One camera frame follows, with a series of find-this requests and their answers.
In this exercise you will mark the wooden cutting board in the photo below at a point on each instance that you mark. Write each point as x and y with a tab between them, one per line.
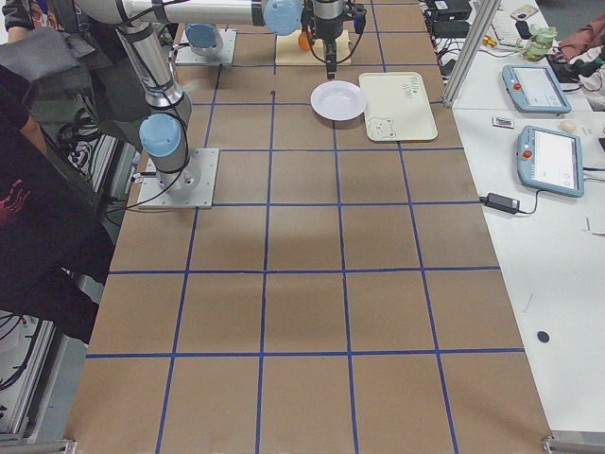
289	53

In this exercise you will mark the black power adapter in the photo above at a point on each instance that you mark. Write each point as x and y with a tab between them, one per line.
501	203

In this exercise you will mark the aluminium frame post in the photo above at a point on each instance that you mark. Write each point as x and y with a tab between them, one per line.
479	27

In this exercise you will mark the black round lens cap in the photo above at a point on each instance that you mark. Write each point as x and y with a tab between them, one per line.
543	336

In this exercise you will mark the person in black top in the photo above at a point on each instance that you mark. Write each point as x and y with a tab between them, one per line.
47	230

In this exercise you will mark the small printed card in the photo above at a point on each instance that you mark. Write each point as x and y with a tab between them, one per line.
504	123

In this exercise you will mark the cream tray with bear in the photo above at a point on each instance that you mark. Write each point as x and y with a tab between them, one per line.
397	108

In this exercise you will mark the green stacked cups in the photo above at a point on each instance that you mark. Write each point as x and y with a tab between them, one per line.
540	42

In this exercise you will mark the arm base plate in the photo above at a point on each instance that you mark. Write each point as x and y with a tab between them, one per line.
189	188
186	57

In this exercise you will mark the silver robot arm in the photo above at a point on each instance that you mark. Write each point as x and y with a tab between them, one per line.
204	39
133	20

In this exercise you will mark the far blue teach pendant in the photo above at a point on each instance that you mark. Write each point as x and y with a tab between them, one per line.
534	89

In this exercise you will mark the white keyboard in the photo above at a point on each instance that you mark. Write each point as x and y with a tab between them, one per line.
505	31

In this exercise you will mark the gold metal cylinder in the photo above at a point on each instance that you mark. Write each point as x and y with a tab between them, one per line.
489	41

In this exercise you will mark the near blue teach pendant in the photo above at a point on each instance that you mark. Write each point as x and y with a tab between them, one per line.
551	161

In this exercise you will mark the white round plate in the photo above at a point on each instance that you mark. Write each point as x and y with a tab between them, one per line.
338	100

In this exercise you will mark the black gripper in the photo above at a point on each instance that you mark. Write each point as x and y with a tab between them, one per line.
329	28

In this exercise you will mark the orange fruit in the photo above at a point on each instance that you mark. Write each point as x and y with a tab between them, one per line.
305	41

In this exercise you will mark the blue teach pendant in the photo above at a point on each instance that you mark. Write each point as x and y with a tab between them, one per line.
534	89
551	161

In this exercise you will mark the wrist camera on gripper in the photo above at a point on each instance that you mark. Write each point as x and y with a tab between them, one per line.
359	14

